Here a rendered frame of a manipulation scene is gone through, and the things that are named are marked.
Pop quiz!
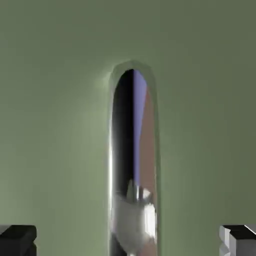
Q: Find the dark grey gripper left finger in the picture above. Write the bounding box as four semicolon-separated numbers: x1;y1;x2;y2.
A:
0;224;38;256

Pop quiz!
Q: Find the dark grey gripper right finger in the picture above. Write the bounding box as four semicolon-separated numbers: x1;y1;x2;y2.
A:
218;223;256;256

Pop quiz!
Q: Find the green painted drawer front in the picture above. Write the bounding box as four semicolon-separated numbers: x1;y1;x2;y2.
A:
0;0;256;256

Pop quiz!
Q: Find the shiny curved metal handle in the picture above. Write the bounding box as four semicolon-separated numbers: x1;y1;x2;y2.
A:
107;59;162;256

